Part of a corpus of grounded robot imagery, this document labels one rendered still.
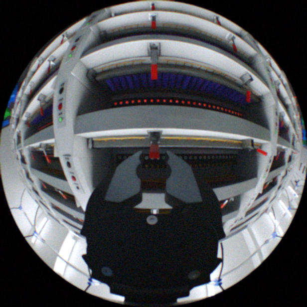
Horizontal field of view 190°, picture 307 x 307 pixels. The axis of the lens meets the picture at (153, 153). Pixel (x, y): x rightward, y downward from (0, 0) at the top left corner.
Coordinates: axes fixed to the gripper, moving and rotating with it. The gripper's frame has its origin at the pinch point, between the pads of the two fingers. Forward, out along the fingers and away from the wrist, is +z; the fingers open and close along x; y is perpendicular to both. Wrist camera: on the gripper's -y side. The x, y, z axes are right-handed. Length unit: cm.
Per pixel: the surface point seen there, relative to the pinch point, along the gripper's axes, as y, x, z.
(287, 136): -10, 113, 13
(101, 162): 11.2, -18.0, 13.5
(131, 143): 2.6, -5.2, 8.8
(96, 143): 2.4, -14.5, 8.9
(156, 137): 0.8, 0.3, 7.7
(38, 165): 17, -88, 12
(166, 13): -40.2, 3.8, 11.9
